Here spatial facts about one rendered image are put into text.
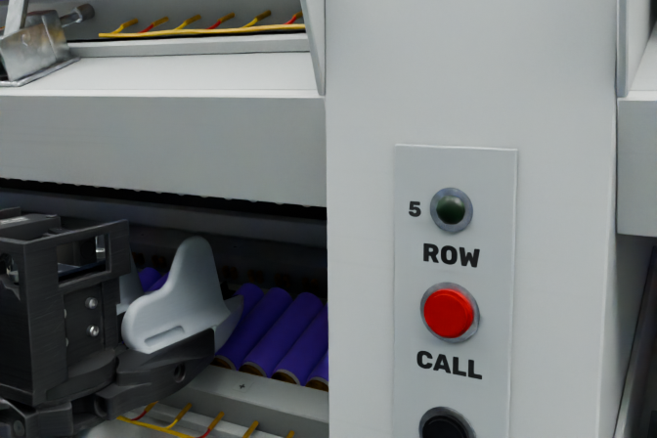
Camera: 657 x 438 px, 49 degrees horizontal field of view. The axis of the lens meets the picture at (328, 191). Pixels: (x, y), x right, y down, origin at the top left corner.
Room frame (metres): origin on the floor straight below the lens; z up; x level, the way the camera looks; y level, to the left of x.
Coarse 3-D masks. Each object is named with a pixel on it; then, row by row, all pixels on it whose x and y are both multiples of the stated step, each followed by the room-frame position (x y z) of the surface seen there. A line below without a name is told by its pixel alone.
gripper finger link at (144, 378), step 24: (192, 336) 0.32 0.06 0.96; (120, 360) 0.29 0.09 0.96; (144, 360) 0.29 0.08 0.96; (168, 360) 0.30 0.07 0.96; (192, 360) 0.31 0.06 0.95; (120, 384) 0.28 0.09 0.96; (144, 384) 0.28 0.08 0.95; (168, 384) 0.29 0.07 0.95; (72, 408) 0.27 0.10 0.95; (96, 408) 0.27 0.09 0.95; (120, 408) 0.27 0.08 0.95
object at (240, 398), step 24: (192, 384) 0.34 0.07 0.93; (216, 384) 0.34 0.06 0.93; (240, 384) 0.33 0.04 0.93; (264, 384) 0.33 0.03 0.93; (288, 384) 0.33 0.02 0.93; (192, 408) 0.35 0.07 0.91; (216, 408) 0.34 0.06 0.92; (240, 408) 0.33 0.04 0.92; (264, 408) 0.32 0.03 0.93; (288, 408) 0.31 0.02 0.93; (312, 408) 0.31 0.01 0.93; (168, 432) 0.33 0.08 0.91; (288, 432) 0.32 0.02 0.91; (312, 432) 0.31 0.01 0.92
